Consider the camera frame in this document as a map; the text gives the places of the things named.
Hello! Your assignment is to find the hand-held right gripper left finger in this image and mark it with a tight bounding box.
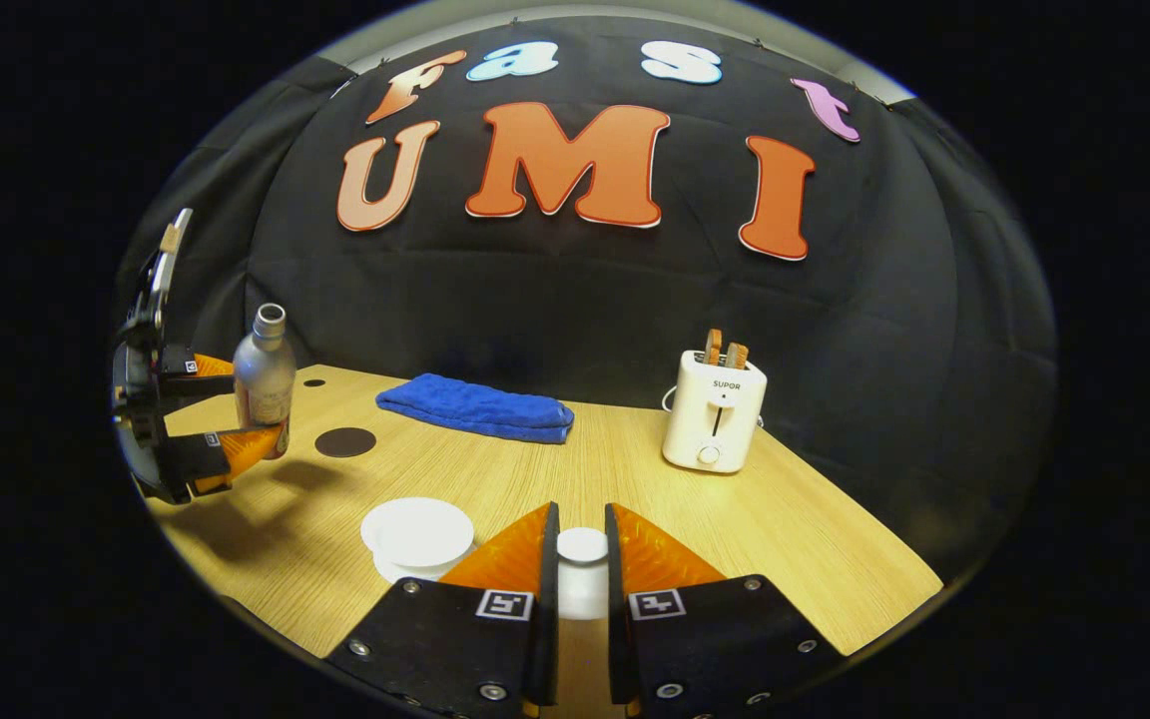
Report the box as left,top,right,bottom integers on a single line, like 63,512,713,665
325,501,561,719

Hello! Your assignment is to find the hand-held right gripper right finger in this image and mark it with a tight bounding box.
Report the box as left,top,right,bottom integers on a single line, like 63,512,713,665
605,502,851,719

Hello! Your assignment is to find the white teacup lid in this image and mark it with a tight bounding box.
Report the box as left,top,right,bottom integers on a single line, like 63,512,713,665
556,526,612,622

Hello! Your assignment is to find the silver water bottle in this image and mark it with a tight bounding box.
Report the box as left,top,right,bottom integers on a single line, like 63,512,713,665
233,304,297,460

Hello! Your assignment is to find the dark round coaster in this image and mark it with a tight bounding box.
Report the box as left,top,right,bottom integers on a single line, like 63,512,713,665
314,426,377,459

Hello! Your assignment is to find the white teacup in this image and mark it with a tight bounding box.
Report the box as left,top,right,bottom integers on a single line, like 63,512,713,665
360,496,476,575

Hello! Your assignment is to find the white saucer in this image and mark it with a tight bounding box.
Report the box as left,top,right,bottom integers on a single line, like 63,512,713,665
373,554,461,584

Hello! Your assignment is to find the white toaster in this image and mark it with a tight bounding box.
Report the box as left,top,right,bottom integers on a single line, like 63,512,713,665
662,350,769,474

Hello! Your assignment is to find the blue folded towel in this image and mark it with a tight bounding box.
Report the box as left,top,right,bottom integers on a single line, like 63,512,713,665
375,372,576,445

